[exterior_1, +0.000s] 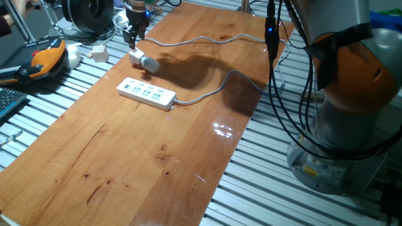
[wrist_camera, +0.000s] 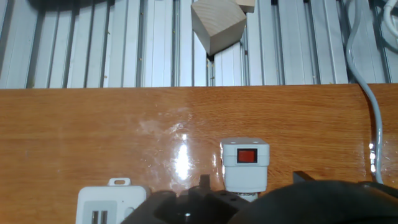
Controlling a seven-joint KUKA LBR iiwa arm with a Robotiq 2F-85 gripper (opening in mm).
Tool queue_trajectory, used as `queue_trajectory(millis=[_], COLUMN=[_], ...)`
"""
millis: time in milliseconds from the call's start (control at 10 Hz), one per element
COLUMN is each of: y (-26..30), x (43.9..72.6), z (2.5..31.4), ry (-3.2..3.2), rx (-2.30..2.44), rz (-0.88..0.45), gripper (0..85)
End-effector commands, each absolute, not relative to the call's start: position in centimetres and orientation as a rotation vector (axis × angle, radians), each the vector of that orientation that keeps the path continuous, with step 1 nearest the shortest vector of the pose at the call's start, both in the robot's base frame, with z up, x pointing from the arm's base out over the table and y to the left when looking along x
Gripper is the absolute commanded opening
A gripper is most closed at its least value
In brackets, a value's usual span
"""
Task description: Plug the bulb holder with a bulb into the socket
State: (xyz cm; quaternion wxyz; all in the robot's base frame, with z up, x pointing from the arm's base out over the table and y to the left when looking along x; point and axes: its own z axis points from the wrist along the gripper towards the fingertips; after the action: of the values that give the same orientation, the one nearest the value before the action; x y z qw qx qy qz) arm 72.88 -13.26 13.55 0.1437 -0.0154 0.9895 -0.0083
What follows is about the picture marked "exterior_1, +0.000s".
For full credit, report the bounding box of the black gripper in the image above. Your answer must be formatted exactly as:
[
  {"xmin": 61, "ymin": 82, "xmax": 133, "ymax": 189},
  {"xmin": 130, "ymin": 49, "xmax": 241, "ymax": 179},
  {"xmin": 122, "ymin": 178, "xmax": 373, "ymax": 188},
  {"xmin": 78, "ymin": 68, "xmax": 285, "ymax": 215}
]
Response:
[{"xmin": 122, "ymin": 8, "xmax": 151, "ymax": 50}]

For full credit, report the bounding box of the white round socket device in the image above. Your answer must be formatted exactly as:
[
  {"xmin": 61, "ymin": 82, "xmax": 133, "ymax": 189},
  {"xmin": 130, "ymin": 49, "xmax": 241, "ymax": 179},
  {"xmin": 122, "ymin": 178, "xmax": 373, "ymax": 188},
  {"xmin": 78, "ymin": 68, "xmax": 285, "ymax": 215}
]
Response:
[{"xmin": 112, "ymin": 11, "xmax": 129, "ymax": 29}]

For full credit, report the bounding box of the person's hand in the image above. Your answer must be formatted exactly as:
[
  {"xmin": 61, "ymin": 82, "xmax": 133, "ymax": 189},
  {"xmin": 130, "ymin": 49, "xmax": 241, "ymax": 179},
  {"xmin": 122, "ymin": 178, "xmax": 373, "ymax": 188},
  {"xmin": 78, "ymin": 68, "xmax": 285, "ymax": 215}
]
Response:
[{"xmin": 11, "ymin": 0, "xmax": 40, "ymax": 19}]

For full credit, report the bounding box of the small white box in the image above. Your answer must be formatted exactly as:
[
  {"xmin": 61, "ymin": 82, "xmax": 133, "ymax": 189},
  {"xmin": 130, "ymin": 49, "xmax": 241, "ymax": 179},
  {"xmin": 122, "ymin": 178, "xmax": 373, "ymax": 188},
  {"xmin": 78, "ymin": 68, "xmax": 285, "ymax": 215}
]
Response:
[{"xmin": 86, "ymin": 45, "xmax": 109, "ymax": 63}]

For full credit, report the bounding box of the black filament spool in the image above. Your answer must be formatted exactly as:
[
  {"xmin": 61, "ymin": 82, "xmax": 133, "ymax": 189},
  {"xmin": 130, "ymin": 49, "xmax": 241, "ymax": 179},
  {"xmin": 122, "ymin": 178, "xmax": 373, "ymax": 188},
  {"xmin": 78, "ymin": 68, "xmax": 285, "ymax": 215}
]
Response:
[{"xmin": 61, "ymin": 0, "xmax": 114, "ymax": 35}]

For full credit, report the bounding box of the white power strip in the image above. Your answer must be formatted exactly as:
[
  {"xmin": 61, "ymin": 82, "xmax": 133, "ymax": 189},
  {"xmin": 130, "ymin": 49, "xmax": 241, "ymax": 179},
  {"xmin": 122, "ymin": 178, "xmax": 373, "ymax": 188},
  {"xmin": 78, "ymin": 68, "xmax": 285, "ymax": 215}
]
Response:
[{"xmin": 116, "ymin": 77, "xmax": 177, "ymax": 111}]

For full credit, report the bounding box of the white rounded object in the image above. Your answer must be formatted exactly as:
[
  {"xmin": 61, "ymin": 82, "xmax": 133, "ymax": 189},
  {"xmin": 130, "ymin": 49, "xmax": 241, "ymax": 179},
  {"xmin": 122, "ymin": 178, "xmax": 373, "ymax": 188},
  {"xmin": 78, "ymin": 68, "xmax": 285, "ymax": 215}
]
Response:
[{"xmin": 64, "ymin": 44, "xmax": 82, "ymax": 70}]

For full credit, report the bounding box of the thin metal stand rod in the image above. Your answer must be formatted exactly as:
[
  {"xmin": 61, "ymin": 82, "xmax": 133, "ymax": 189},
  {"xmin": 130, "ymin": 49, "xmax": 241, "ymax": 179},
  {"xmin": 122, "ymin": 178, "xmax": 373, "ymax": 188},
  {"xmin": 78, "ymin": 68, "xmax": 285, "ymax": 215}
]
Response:
[{"xmin": 39, "ymin": 0, "xmax": 65, "ymax": 35}]

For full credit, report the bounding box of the orange black teach pendant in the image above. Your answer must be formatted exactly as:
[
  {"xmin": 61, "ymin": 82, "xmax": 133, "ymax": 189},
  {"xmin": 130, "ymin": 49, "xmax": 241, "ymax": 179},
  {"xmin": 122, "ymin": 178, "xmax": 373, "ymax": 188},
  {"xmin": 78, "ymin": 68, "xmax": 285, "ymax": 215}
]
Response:
[{"xmin": 0, "ymin": 36, "xmax": 67, "ymax": 85}]

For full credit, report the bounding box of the brown wooden board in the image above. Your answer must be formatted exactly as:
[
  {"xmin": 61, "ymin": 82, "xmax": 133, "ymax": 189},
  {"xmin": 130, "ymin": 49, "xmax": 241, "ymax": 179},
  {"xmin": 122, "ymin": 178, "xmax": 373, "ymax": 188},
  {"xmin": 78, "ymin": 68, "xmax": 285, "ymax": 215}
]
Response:
[{"xmin": 0, "ymin": 1, "xmax": 295, "ymax": 226}]

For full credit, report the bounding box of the black connector with blue light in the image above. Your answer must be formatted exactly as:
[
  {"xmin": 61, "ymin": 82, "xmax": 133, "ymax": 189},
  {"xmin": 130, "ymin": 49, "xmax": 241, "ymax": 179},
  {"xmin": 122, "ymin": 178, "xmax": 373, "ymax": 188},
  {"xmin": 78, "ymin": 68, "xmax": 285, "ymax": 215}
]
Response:
[{"xmin": 264, "ymin": 0, "xmax": 280, "ymax": 63}]

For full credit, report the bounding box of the black keyboard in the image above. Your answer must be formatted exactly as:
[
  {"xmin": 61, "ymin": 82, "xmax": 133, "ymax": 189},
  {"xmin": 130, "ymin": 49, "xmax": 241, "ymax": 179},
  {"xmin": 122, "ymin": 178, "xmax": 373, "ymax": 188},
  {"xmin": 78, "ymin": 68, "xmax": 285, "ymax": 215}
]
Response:
[{"xmin": 0, "ymin": 87, "xmax": 28, "ymax": 120}]

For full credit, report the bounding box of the silver pen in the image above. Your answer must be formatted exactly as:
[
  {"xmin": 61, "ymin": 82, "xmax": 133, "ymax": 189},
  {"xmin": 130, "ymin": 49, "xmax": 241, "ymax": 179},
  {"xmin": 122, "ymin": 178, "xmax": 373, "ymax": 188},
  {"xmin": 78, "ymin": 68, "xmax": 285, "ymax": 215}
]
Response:
[{"xmin": 0, "ymin": 130, "xmax": 24, "ymax": 148}]

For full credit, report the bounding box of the blue bag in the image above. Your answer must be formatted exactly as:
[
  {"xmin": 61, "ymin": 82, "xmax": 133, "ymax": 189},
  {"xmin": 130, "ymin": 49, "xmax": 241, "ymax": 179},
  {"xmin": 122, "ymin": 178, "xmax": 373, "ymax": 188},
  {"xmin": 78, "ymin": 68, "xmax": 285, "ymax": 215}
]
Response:
[{"xmin": 369, "ymin": 8, "xmax": 402, "ymax": 32}]

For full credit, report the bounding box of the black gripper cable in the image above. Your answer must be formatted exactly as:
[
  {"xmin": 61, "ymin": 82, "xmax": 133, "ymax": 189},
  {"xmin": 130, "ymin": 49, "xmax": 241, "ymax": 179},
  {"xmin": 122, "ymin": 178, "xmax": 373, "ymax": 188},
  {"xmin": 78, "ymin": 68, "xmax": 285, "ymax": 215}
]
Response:
[{"xmin": 156, "ymin": 0, "xmax": 183, "ymax": 9}]

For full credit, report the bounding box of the grey power strip cable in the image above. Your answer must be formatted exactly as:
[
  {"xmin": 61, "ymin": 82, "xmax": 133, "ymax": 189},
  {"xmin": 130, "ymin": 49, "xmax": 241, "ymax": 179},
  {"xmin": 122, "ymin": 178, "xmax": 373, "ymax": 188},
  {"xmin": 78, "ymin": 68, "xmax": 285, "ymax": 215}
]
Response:
[{"xmin": 143, "ymin": 33, "xmax": 291, "ymax": 106}]

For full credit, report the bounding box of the tan upright frame pole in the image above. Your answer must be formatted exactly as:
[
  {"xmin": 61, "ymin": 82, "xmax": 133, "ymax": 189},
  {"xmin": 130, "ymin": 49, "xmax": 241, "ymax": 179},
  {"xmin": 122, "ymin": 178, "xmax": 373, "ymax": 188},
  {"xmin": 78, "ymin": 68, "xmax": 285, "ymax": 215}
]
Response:
[{"xmin": 236, "ymin": 0, "xmax": 256, "ymax": 15}]

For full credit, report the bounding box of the grey aluminium frame strut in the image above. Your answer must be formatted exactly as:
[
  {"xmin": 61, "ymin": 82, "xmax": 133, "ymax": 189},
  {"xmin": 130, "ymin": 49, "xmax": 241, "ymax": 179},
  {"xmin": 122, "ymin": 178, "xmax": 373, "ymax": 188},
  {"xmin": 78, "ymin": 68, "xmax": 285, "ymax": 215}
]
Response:
[{"xmin": 3, "ymin": 0, "xmax": 35, "ymax": 43}]

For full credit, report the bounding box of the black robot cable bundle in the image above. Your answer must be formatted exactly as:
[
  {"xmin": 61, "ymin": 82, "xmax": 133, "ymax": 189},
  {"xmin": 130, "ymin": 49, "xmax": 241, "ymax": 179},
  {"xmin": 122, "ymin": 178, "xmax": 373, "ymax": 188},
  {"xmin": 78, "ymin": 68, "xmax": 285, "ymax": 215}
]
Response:
[{"xmin": 265, "ymin": 0, "xmax": 402, "ymax": 160}]

